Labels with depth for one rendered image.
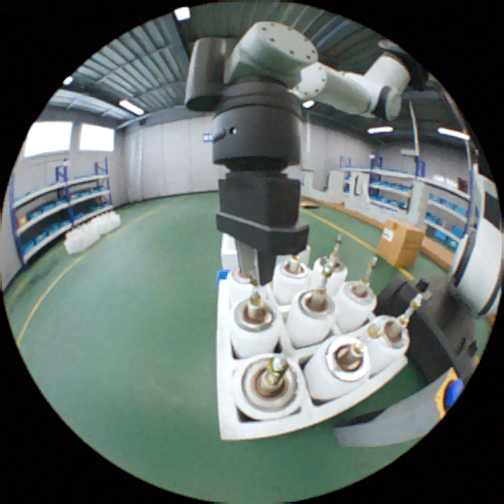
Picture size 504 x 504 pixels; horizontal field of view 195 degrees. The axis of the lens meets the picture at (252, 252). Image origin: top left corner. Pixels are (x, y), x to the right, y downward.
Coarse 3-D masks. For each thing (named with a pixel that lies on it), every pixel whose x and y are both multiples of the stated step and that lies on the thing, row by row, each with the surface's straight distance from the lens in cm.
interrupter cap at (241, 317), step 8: (240, 304) 27; (264, 304) 27; (272, 304) 27; (240, 312) 26; (248, 312) 26; (264, 312) 26; (272, 312) 26; (240, 320) 25; (248, 320) 25; (256, 320) 25; (264, 320) 25; (272, 320) 25; (248, 328) 24; (256, 328) 24; (264, 328) 24
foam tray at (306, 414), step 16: (224, 288) 42; (272, 288) 46; (224, 304) 37; (224, 320) 34; (368, 320) 44; (224, 336) 32; (352, 336) 37; (224, 352) 30; (288, 352) 31; (304, 352) 31; (224, 368) 29; (384, 368) 44; (400, 368) 41; (224, 384) 29; (368, 384) 35; (224, 400) 28; (304, 400) 29; (336, 400) 31; (352, 400) 32; (224, 416) 28; (240, 416) 37; (288, 416) 29; (304, 416) 29; (320, 416) 30; (224, 432) 28; (240, 432) 28; (256, 432) 28; (272, 432) 28
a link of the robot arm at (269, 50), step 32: (256, 32) 16; (288, 32) 19; (192, 64) 18; (224, 64) 19; (256, 64) 16; (288, 64) 16; (192, 96) 15; (224, 96) 15; (256, 96) 13; (288, 96) 15
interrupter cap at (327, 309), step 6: (300, 294) 30; (306, 294) 30; (312, 294) 31; (300, 300) 29; (306, 300) 29; (324, 300) 31; (330, 300) 31; (300, 306) 28; (306, 306) 28; (312, 306) 29; (324, 306) 30; (330, 306) 30; (306, 312) 27; (312, 312) 28; (318, 312) 28; (324, 312) 28; (330, 312) 29; (312, 318) 27; (318, 318) 27; (324, 318) 28
